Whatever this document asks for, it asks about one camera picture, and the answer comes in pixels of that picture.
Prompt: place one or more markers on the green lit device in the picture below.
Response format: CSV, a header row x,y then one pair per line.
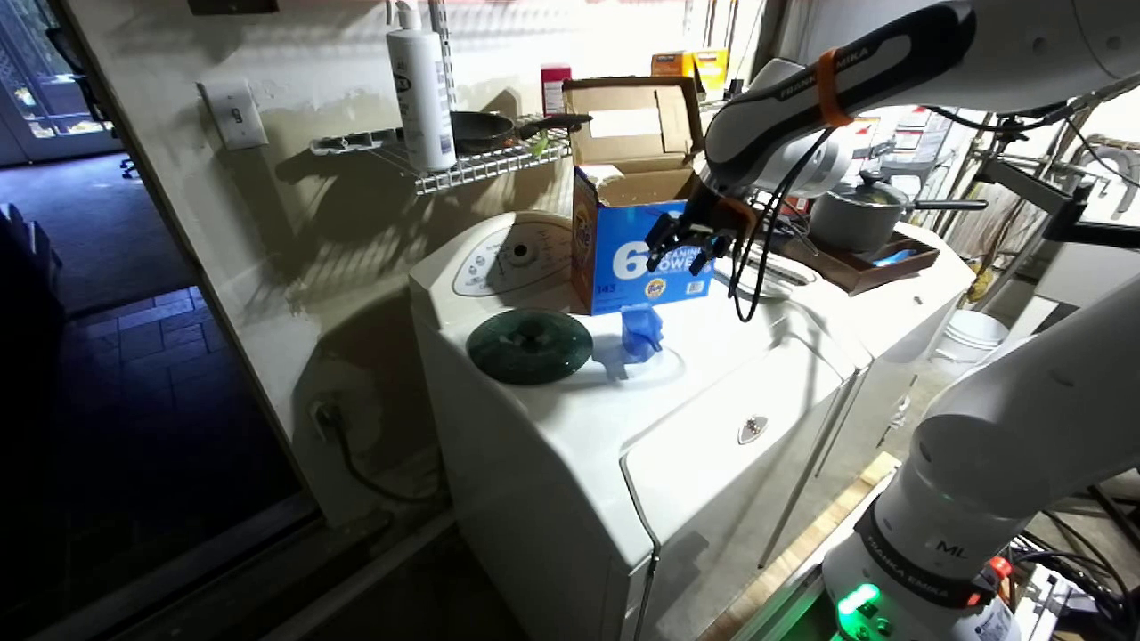
x,y
862,609

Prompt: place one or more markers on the light blue plastic scoop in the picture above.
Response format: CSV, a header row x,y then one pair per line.
x,y
643,329

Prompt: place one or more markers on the brown wooden tray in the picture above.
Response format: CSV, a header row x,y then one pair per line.
x,y
832,272

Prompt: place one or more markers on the white plastic bucket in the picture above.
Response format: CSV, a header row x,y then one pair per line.
x,y
966,344

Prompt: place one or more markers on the pink container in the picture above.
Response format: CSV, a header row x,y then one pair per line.
x,y
554,89

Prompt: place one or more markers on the metal spoon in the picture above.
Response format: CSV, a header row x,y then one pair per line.
x,y
786,272

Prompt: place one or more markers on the grey metal pot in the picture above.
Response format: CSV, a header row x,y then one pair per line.
x,y
857,218

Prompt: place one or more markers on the black frying pan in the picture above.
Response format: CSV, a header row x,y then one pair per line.
x,y
483,128

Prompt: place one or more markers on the dark translucent blue scoop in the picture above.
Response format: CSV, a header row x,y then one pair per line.
x,y
624,362

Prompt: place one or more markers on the wooden mounting board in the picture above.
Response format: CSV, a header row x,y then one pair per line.
x,y
808,546

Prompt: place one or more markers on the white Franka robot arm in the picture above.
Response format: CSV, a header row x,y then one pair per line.
x,y
1034,428

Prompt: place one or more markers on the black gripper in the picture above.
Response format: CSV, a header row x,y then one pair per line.
x,y
723,218

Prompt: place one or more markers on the tall white bottle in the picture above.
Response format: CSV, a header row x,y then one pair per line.
x,y
422,92

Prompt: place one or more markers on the white wall outlet plate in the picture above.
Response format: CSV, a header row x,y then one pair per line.
x,y
233,116

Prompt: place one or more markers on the blue cardboard detergent box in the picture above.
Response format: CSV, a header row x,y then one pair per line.
x,y
618,286

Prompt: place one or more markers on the yellow box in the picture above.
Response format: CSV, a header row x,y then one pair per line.
x,y
701,66

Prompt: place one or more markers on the white washing machine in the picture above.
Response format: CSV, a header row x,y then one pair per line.
x,y
559,475

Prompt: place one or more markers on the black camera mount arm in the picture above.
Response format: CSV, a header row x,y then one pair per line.
x,y
1047,198

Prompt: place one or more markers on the dark green round lid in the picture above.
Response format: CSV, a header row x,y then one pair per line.
x,y
529,345

